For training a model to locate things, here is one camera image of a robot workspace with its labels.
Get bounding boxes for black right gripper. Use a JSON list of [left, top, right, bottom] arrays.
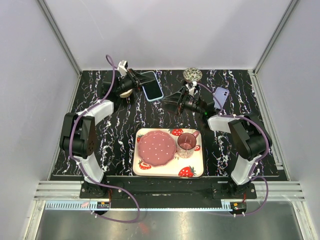
[[161, 86, 204, 116]]

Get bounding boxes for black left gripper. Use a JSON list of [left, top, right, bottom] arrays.
[[115, 68, 155, 96]]

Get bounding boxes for purple phone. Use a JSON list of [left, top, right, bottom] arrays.
[[213, 87, 230, 110]]

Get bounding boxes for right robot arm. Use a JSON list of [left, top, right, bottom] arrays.
[[162, 86, 272, 199]]

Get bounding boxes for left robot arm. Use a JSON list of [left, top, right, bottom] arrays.
[[59, 68, 158, 198]]

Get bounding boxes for cream ceramic bowl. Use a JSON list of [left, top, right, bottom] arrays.
[[119, 89, 133, 99]]

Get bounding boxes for floral patterned bowl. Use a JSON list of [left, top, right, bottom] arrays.
[[183, 67, 203, 83]]

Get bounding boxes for pink glass mug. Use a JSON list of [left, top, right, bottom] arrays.
[[176, 130, 200, 159]]

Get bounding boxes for pink dotted plate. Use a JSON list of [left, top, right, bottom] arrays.
[[137, 130, 177, 167]]

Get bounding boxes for white strawberry print tray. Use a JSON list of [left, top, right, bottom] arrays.
[[132, 128, 205, 178]]

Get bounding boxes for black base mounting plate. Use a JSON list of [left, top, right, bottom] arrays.
[[79, 176, 257, 200]]

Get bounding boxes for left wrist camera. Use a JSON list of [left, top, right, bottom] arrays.
[[117, 60, 128, 77]]

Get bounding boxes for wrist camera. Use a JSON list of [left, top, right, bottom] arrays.
[[117, 60, 128, 77], [185, 81, 198, 96]]

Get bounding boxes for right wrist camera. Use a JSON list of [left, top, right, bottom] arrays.
[[185, 81, 198, 96]]

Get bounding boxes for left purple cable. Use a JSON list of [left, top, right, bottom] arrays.
[[67, 54, 141, 223]]

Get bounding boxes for purple cable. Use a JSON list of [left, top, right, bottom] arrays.
[[194, 82, 273, 217], [67, 54, 141, 223]]

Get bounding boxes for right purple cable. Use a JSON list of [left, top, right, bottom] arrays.
[[194, 82, 273, 217]]

